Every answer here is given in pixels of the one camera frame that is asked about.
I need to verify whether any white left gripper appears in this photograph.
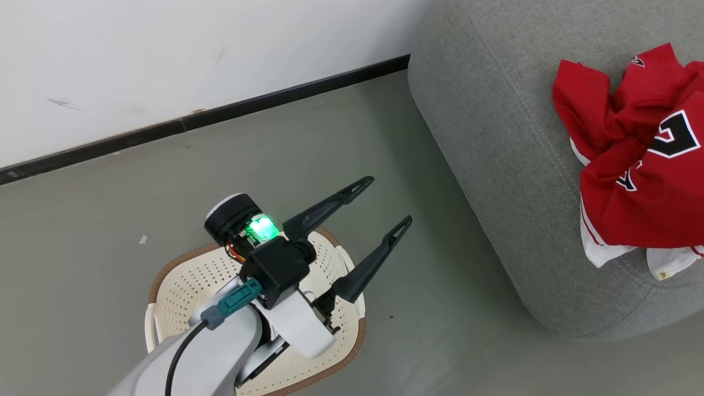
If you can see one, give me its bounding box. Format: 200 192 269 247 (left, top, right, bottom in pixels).
262 176 413 360

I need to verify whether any red jersey with black number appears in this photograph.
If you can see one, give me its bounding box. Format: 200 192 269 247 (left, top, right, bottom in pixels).
580 43 704 281

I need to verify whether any grey fabric sofa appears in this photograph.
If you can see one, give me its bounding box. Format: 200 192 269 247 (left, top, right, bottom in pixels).
408 0 704 342

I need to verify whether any left black motor with LED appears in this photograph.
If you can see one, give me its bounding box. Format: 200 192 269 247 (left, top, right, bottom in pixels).
205 194 279 262

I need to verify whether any cream perforated laundry basket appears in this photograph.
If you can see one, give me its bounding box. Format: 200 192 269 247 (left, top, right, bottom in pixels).
145 227 367 396

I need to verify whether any black baseboard strip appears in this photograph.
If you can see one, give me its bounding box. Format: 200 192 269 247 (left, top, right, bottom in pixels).
0 54 411 186

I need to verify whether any left cable with teal connector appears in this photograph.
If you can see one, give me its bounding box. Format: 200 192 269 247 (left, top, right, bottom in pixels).
165 278 263 396

